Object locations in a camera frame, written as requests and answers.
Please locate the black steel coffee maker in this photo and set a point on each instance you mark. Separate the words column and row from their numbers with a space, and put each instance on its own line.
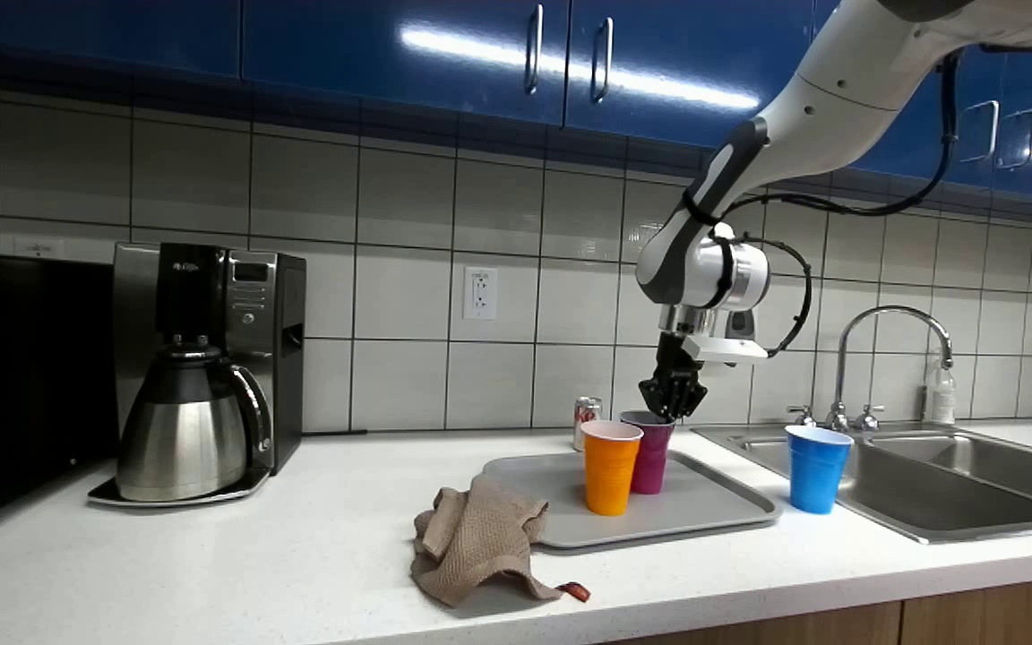
column 212, row 299

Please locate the steel coffee carafe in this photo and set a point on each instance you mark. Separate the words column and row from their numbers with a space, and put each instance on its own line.
column 199, row 427

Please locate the grey serving tray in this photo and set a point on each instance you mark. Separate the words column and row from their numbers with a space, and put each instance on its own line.
column 694, row 498

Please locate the brown cloth towel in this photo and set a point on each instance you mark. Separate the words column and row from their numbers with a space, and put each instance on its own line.
column 474, row 538

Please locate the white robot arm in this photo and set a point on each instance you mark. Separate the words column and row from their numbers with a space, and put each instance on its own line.
column 845, row 91

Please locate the purple plastic cup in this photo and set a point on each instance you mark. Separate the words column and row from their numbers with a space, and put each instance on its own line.
column 649, row 467

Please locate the blue upper cabinets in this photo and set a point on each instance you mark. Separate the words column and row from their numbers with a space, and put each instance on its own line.
column 590, row 79

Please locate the black microwave oven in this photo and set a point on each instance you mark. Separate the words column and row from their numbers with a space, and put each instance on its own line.
column 56, row 372

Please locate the white wall outlet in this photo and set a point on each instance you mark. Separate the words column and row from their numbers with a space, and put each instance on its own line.
column 480, row 291

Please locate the stainless steel double sink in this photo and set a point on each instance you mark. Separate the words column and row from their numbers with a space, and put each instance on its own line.
column 940, row 484

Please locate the dish soap bottle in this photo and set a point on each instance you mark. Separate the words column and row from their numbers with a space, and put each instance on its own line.
column 935, row 397

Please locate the blue plastic cup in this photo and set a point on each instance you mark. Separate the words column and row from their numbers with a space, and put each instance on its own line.
column 813, row 467

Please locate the orange plastic cup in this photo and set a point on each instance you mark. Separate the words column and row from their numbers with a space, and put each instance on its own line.
column 610, row 454

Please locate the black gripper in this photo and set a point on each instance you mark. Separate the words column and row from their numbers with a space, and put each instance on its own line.
column 671, row 390

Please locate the wooden lower cabinet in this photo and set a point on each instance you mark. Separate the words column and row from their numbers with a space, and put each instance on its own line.
column 963, row 619

